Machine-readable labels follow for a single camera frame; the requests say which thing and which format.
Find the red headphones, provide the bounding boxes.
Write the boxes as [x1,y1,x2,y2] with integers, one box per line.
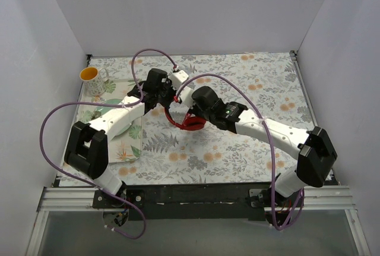
[164,108,206,131]

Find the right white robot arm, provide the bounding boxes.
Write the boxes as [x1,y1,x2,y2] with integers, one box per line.
[191,86,337,207]

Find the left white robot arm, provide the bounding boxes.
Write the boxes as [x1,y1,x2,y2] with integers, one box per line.
[64,68,182,208]

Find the floral tablecloth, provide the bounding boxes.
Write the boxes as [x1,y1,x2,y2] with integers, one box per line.
[89,52,314,185]

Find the green ceramic plate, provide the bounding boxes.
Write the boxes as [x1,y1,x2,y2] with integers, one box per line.
[90,96,137,141]

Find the floral mug yellow inside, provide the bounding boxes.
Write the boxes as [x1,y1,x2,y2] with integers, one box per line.
[80,67,109,96]

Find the floral rectangular tray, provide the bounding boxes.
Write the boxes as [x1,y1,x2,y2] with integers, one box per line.
[75,79,143,163]

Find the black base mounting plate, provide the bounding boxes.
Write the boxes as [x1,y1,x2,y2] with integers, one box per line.
[91,183,306,223]

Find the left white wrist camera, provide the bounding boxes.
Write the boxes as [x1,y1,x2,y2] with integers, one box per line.
[168,68,189,90]

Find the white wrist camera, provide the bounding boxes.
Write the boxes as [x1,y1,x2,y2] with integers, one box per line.
[168,68,189,90]
[174,86,194,108]

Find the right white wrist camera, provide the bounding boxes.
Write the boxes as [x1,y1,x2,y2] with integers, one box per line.
[174,86,194,108]

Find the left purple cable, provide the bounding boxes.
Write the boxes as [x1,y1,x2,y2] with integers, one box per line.
[39,49,179,241]

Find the purple cable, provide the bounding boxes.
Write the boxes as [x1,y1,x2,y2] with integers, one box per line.
[39,49,179,241]
[175,74,305,232]

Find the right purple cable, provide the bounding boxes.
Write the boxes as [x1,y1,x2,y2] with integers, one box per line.
[175,74,305,232]

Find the aluminium frame rail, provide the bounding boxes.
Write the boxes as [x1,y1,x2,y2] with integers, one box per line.
[34,183,371,255]

